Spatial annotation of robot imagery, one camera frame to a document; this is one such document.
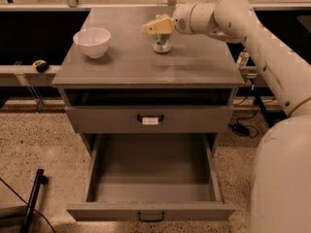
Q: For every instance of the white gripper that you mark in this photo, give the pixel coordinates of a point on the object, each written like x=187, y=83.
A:
x=181, y=20

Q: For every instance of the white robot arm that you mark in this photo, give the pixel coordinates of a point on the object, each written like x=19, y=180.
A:
x=281, y=178

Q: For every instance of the grey drawer cabinet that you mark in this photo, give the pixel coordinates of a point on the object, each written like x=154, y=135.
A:
x=198, y=71

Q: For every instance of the closed grey upper drawer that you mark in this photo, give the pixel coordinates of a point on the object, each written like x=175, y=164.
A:
x=149, y=119

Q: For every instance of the open grey middle drawer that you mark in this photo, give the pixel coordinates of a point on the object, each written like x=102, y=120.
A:
x=151, y=178

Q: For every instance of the white ceramic bowl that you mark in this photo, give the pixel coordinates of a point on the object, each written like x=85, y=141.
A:
x=93, y=41

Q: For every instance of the left clear water bottle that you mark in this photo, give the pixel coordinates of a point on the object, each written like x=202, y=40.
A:
x=242, y=59

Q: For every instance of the black stand leg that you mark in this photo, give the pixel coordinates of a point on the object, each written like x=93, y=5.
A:
x=264, y=111

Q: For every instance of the black yellow tape measure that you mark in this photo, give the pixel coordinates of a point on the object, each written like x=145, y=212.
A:
x=41, y=66

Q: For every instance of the black chair base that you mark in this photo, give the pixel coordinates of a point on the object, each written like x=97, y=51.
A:
x=26, y=211

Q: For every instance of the black power adapter with cable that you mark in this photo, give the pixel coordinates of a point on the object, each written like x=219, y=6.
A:
x=241, y=129

